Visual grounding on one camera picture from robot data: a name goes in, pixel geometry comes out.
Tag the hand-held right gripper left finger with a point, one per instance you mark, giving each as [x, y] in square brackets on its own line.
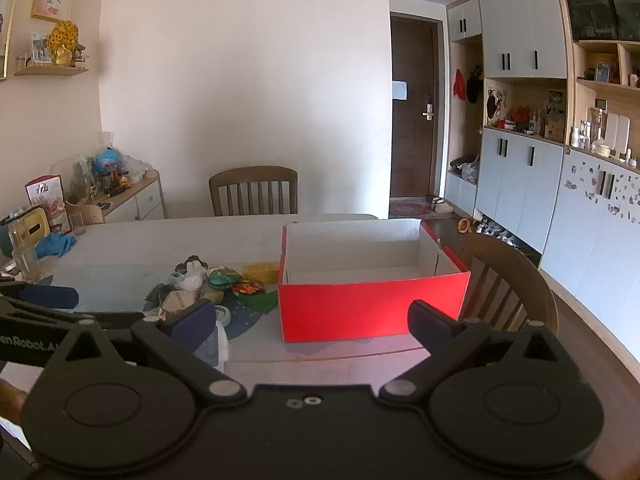
[192, 321]

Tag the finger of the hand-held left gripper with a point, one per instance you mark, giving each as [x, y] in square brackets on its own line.
[117, 320]
[50, 296]

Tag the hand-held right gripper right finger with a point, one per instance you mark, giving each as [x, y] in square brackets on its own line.
[430, 322]

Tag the white tape roll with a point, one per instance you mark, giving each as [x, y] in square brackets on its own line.
[223, 314]

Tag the clear plastic bag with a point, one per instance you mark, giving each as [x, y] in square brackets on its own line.
[217, 347]

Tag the white plush toy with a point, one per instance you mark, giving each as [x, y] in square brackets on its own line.
[192, 280]

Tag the dark grey cloth item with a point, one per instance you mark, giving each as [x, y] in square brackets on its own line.
[156, 297]

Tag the green printed pouch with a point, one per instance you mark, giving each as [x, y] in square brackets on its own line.
[225, 277]

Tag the brown scrunchie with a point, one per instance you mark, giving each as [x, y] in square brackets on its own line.
[192, 261]

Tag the red cardboard box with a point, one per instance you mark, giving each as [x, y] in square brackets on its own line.
[370, 310]

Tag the orange ornament with green tassel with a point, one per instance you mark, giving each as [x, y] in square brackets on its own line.
[257, 300]

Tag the clear glass jar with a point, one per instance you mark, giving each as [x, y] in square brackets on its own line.
[22, 255]

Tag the blue gloves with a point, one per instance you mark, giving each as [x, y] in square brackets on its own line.
[55, 245]

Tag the drinking glass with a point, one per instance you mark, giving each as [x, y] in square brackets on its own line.
[79, 227]

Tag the yellow tissue box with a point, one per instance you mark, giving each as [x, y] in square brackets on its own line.
[35, 220]

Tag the small wooden rack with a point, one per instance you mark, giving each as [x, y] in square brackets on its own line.
[87, 212]

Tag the red printed box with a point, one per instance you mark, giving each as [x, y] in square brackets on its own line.
[47, 200]

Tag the orange slipper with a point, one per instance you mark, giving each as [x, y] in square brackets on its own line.
[465, 226]

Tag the wooden slat-back chair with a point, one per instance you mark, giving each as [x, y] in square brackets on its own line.
[520, 265]
[252, 177]

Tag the row of shoes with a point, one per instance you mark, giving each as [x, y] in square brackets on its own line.
[495, 232]

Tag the patterned doormat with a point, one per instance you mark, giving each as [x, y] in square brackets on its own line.
[410, 208]

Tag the white wooden sideboard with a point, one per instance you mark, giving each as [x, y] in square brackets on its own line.
[145, 202]

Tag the blue globe toy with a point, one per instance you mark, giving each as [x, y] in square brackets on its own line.
[107, 159]

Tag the white plastic bag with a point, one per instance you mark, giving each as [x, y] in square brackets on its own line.
[134, 165]

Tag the grey plastic bag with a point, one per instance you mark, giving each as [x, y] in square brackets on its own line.
[470, 170]

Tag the brown entrance door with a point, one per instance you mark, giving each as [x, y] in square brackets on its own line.
[415, 160]

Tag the silver door lock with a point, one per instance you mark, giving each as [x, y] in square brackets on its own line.
[428, 107]

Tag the black hanging bag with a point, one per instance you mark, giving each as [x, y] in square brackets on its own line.
[474, 87]

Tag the red hanging hat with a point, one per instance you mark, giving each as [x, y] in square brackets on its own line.
[458, 84]

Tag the gold flower ornament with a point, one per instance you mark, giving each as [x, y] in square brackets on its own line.
[64, 40]

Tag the large gold framed picture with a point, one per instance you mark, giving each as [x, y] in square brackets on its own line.
[6, 20]

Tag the white wooden wall cabinet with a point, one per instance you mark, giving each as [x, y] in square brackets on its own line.
[525, 195]

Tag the wooden wall shelf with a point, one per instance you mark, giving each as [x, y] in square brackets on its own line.
[50, 71]

